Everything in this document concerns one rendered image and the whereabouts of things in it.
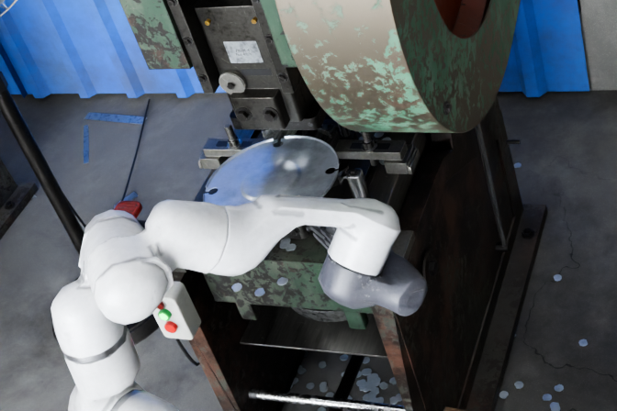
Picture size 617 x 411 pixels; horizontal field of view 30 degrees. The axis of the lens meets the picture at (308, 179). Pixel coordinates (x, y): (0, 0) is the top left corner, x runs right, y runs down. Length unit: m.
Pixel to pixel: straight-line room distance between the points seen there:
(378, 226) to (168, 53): 0.62
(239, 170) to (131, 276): 0.74
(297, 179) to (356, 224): 0.46
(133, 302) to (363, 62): 0.49
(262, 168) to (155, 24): 0.39
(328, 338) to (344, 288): 0.76
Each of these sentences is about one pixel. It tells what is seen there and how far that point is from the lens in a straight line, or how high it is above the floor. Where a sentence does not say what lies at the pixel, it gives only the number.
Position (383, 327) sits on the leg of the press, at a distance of 2.35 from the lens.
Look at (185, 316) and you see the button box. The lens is 2.48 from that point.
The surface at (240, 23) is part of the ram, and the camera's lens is 2.21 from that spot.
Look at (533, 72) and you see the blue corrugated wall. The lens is 3.60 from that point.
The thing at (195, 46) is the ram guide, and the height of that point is 1.11.
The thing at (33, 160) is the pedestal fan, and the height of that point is 0.59.
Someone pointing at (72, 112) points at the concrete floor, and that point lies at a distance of 4.37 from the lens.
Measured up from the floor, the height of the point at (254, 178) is 0.80.
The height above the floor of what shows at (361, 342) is 0.31.
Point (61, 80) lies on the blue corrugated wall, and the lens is 4.41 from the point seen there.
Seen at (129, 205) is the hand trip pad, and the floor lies 0.76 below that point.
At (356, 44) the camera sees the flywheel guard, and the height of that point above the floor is 1.31.
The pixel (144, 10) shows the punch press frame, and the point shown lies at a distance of 2.22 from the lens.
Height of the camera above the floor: 2.23
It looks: 38 degrees down
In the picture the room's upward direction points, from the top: 19 degrees counter-clockwise
